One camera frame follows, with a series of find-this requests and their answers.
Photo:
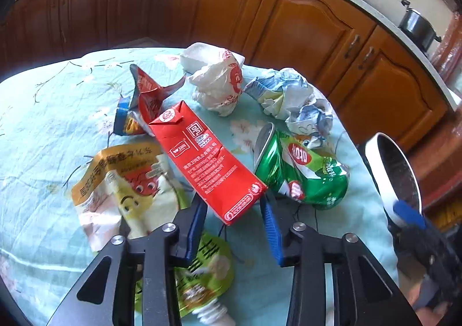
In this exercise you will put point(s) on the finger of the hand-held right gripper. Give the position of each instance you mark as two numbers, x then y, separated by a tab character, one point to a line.
408	212

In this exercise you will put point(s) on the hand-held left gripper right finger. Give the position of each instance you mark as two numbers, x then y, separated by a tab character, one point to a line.
271	228

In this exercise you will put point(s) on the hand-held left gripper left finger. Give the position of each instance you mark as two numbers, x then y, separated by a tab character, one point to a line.
196	225

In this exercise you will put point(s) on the white round trash bin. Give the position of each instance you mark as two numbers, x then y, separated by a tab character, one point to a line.
391	171

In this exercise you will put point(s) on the red drink carton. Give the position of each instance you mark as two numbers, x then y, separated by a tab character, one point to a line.
202	160

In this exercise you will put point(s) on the blue white paper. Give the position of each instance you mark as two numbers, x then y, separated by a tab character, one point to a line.
310	120
278	89

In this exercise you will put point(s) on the white paper wrapper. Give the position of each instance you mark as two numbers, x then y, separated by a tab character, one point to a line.
198	55

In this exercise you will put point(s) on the green spout pouch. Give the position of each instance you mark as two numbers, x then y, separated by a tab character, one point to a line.
213	261

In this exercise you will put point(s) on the crushed green drink can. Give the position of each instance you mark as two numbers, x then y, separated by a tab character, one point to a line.
306	171

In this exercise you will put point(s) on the yellow snack bag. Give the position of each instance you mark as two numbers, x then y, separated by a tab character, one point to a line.
119	185

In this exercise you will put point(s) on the white plastic bag red print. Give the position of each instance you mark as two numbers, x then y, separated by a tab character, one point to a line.
216	84

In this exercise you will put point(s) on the red and blue snack wrapper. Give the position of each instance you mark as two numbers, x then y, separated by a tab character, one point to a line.
146	91

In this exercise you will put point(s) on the light blue floral tablecloth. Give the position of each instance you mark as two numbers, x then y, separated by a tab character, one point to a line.
47	124

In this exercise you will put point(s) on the steel cooking pot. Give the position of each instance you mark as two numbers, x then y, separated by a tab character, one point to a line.
418	26

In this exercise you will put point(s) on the wooden lower kitchen cabinets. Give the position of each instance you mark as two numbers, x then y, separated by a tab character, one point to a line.
299	23

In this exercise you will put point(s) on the wooden door frame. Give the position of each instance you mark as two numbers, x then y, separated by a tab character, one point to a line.
451	52

